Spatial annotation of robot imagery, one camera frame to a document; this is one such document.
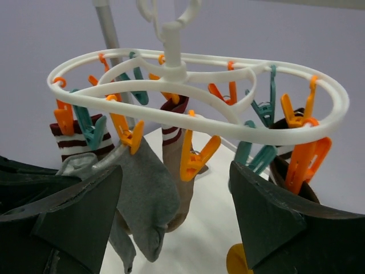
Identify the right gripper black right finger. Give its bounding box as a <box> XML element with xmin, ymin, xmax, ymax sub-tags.
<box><xmin>230</xmin><ymin>162</ymin><xmax>364</xmax><ymax>273</ymax></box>

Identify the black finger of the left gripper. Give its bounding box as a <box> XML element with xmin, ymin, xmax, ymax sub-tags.
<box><xmin>1</xmin><ymin>156</ymin><xmax>81</xmax><ymax>214</ymax></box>

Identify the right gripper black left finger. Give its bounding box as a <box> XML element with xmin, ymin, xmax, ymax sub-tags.
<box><xmin>0</xmin><ymin>164</ymin><xmax>123</xmax><ymax>274</ymax></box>

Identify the mustard brown striped sock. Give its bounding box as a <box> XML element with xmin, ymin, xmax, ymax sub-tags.
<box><xmin>267</xmin><ymin>108</ymin><xmax>322</xmax><ymax>205</ymax></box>

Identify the yellow orange clothes peg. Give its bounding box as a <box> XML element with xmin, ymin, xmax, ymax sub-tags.
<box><xmin>109</xmin><ymin>112</ymin><xmax>144</xmax><ymax>155</ymax></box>

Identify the white round clip hanger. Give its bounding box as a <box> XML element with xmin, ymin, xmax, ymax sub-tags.
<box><xmin>47</xmin><ymin>1</ymin><xmax>350</xmax><ymax>146</ymax></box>

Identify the maroon white striped sock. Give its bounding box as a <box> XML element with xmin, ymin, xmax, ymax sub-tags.
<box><xmin>50</xmin><ymin>119</ymin><xmax>115</xmax><ymax>161</ymax></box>

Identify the teal clothes peg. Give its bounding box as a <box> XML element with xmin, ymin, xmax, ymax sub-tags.
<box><xmin>228</xmin><ymin>119</ymin><xmax>278</xmax><ymax>189</ymax></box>

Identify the white clothes drying rack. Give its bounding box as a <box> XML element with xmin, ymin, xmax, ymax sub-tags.
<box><xmin>92</xmin><ymin>0</ymin><xmax>136</xmax><ymax>129</ymax></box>

